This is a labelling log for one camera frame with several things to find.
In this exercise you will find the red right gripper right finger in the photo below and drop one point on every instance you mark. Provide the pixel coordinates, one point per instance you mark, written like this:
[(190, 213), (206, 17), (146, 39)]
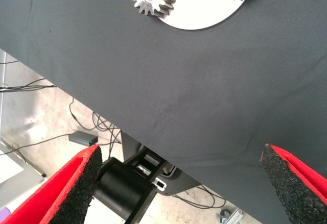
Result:
[(299, 190)]

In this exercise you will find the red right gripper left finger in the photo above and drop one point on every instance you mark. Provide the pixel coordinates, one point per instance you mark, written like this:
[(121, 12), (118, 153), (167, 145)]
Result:
[(64, 188)]

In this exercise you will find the round metal carrier plate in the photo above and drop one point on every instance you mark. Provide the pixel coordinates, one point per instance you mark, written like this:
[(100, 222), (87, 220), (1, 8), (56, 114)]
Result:
[(199, 9)]

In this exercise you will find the grey device box green light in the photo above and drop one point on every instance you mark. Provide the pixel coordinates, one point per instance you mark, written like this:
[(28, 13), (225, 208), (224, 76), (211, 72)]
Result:
[(81, 137)]

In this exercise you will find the caster wheel with aluminium profile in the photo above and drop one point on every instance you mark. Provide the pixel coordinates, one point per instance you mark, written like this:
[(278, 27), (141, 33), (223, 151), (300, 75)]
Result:
[(226, 215)]

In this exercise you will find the small silver metal clip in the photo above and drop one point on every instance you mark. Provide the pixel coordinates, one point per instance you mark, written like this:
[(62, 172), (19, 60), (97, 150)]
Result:
[(159, 185)]

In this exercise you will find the dark grey table cloth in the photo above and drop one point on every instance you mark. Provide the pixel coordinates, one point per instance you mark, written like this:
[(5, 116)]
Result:
[(178, 94)]

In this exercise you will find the black cylindrical frame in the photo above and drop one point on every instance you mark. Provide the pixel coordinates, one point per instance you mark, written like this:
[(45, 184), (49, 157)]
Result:
[(122, 188)]

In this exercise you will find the grey metal post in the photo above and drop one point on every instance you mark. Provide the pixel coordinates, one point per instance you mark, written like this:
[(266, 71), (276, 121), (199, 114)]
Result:
[(2, 94)]

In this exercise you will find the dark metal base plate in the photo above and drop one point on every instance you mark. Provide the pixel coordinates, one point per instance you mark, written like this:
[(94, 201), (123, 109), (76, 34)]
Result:
[(184, 183)]

